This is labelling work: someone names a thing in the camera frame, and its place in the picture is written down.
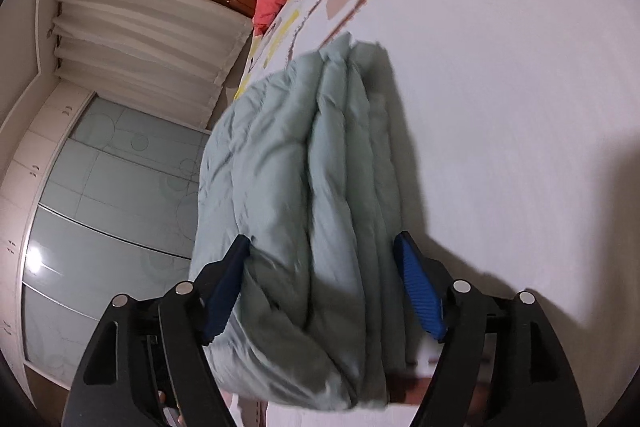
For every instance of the wardrobe with glass doors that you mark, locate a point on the wardrobe with glass doors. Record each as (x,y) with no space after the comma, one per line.
(100,207)

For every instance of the light green quilt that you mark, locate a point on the light green quilt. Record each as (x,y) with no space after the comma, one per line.
(280,187)

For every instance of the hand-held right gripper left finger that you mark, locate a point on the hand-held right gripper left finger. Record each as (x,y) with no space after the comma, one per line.
(225,297)

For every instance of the bed with patterned sheet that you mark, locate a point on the bed with patterned sheet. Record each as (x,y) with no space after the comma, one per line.
(500,132)

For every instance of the cream curtain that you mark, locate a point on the cream curtain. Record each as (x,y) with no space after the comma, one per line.
(150,32)

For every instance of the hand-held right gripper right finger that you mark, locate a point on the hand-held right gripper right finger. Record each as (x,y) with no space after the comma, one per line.
(417,287)

